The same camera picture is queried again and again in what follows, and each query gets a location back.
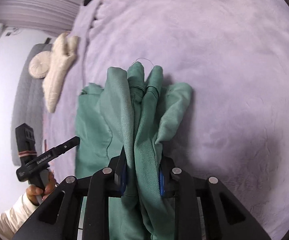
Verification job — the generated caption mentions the cream quilted garment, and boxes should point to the cream quilted garment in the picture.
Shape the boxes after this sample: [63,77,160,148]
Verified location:
[42,33,79,113]

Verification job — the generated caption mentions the person left hand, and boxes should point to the person left hand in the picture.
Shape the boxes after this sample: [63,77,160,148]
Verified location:
[26,171,57,205]

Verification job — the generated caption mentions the grey quilted headboard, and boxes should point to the grey quilted headboard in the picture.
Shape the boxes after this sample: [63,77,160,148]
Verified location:
[10,43,52,166]

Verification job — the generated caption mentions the green work jacket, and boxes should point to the green work jacket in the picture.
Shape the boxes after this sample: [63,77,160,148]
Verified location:
[76,62,192,239]

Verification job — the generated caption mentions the cream sleeve forearm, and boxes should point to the cream sleeve forearm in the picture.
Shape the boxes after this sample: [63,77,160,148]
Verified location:
[0,192,39,239]

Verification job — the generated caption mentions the lavender plush bed blanket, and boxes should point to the lavender plush bed blanket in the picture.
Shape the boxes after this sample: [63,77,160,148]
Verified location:
[44,0,289,239]

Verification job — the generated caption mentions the grey pleated curtain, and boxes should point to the grey pleated curtain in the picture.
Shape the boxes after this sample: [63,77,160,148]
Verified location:
[0,0,81,36]

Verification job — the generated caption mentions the round cream cushion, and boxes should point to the round cream cushion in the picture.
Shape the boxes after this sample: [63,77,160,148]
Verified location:
[28,51,51,79]

